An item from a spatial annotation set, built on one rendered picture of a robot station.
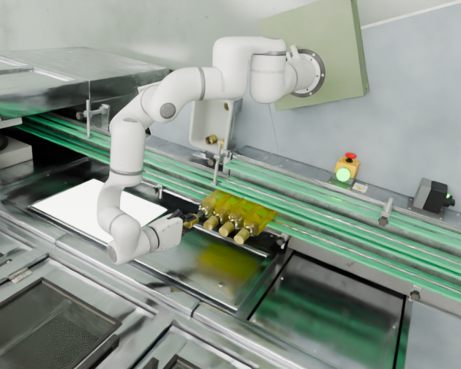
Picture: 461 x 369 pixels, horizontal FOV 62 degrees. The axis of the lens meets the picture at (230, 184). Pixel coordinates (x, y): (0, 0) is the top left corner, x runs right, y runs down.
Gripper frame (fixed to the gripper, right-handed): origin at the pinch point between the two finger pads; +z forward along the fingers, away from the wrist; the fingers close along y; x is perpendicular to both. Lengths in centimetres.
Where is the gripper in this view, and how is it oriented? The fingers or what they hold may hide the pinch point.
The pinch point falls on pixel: (188, 222)
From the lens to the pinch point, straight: 129.3
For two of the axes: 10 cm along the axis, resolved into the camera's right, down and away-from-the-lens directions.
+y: 1.6, -8.8, -4.5
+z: 6.7, -2.4, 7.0
